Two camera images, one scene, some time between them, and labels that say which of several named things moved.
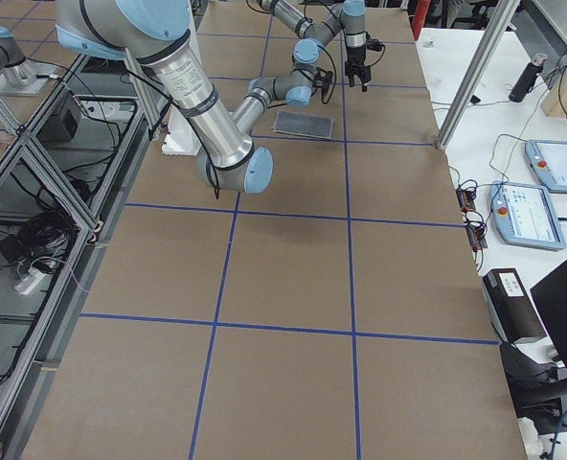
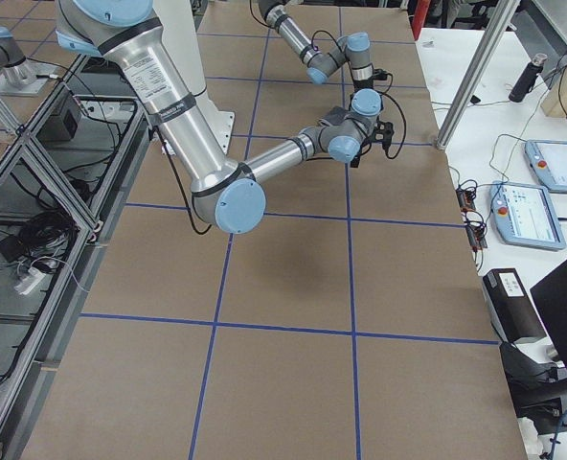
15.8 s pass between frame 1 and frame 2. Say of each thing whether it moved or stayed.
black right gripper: moved
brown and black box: stayed
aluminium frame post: stayed
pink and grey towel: moved
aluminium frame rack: stayed
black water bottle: stayed
